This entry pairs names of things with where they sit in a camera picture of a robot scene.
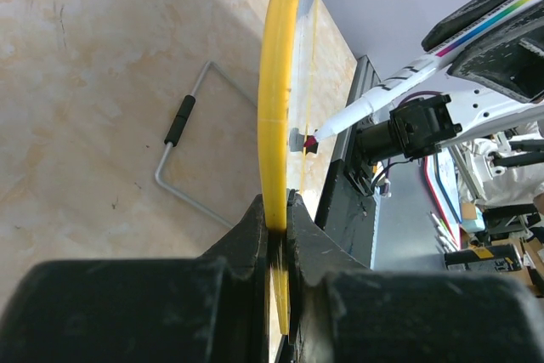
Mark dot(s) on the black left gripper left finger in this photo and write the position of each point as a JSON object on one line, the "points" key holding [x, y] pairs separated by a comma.
{"points": [[213, 308]]}

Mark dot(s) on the yellow framed whiteboard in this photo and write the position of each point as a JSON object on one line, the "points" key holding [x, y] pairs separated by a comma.
{"points": [[286, 82]]}

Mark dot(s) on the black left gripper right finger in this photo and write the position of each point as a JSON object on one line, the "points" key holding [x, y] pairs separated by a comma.
{"points": [[343, 312]]}

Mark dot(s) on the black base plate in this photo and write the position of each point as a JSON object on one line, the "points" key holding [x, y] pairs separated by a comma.
{"points": [[347, 210]]}

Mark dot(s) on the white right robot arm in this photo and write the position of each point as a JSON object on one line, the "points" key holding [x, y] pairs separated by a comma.
{"points": [[415, 129]]}

